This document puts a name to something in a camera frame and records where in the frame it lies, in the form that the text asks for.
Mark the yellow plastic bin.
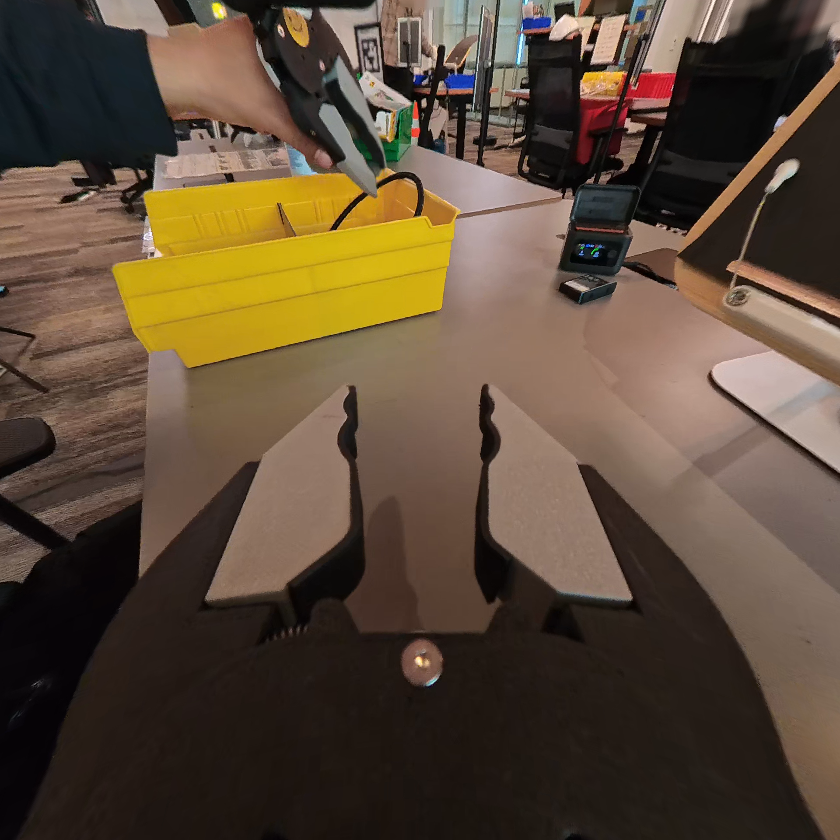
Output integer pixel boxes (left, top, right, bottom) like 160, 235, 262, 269
112, 172, 460, 368

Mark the black charger cable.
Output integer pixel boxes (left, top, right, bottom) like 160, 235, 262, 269
620, 260, 678, 287

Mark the person's left forearm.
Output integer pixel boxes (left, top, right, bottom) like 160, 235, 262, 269
0, 0, 179, 173

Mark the printed tag sign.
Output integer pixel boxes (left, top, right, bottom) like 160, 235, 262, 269
354, 23, 385, 77

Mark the grey printed cardboard box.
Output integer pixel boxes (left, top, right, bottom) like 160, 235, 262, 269
153, 146, 294, 193

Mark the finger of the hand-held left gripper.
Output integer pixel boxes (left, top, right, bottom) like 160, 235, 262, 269
336, 143, 382, 198
326, 60, 387, 179

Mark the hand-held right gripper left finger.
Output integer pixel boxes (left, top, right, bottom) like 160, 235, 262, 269
205, 385, 366, 624

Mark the person's left hand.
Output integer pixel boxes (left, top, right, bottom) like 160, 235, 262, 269
147, 16, 337, 170

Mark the black office chair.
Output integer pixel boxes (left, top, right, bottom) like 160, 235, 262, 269
635, 36, 828, 231
0, 416, 74, 552
517, 33, 632, 193

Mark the black charger with display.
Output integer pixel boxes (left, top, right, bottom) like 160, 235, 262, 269
559, 184, 641, 275

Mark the green cardboard box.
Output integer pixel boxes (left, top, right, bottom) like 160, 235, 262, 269
375, 104, 416, 163

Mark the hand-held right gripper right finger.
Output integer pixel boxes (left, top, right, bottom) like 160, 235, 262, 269
474, 384, 634, 627

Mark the small black battery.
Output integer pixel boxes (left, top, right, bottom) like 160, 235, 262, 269
559, 274, 618, 305

